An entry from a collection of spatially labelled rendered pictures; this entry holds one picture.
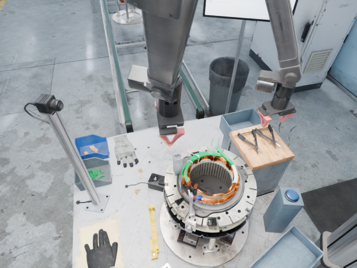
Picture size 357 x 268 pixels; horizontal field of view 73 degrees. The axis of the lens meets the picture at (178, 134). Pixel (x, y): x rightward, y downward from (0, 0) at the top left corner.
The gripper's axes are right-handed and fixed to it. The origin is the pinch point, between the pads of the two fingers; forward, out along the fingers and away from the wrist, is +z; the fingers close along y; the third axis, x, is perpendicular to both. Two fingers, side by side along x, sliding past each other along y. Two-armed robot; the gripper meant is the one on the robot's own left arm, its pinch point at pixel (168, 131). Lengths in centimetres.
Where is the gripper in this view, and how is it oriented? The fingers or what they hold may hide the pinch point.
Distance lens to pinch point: 72.4
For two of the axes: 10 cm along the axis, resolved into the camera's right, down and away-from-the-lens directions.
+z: -0.5, 6.2, 7.8
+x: 9.8, -1.0, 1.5
